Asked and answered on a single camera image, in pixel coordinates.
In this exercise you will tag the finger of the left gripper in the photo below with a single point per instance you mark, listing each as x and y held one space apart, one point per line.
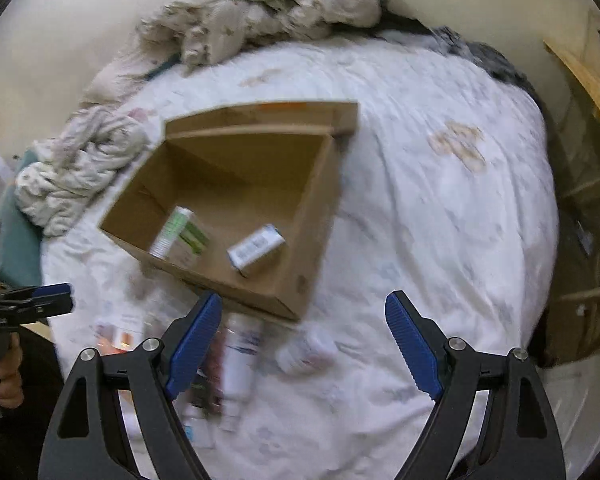
14 312
36 295

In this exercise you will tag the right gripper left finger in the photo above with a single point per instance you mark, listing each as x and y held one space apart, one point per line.
87 439

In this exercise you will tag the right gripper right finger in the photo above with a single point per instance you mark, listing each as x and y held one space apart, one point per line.
491 419

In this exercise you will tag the white spray bottle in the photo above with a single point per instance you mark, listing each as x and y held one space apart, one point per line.
241 349

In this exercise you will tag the white medicine jar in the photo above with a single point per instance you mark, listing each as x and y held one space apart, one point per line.
307 352

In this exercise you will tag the person's left hand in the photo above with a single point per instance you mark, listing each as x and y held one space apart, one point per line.
11 394

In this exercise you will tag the green white medicine box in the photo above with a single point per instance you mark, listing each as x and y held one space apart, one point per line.
182 240

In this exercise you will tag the white blue medicine box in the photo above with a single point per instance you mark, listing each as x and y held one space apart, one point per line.
256 250

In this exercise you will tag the brown cardboard box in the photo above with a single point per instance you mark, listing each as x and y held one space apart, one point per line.
238 168

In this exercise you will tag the crumpled beige floral blanket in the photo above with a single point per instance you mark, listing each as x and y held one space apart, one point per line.
99 140

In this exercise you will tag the dark grey clothing pile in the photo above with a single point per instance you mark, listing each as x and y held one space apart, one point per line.
446 41

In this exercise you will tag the wooden shelf furniture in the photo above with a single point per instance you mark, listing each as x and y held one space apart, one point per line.
583 64

